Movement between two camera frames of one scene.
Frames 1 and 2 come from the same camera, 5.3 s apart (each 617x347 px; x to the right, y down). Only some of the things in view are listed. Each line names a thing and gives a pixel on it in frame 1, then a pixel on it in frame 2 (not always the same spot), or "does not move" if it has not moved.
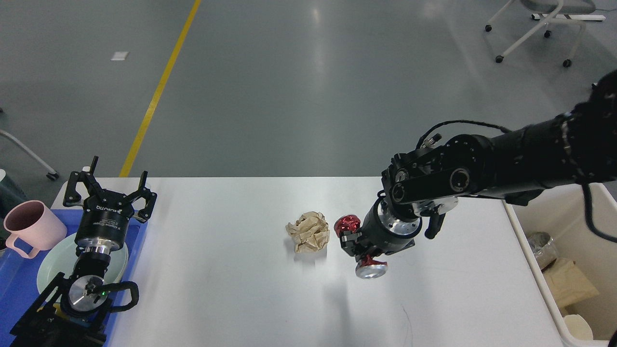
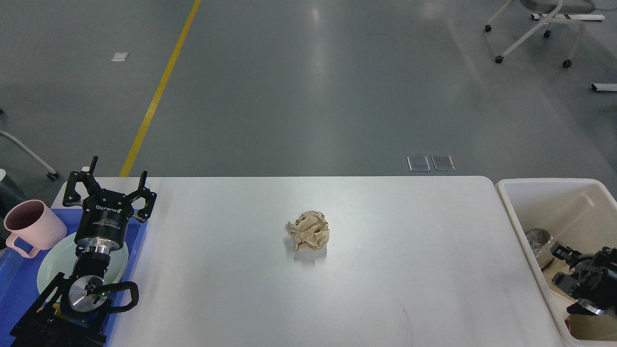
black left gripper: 103,221 does not move
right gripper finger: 348,240 -> 563,253
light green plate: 58,256 does not move
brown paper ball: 311,232 does not move
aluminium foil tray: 541,245 does not move
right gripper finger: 370,251 -> 567,283
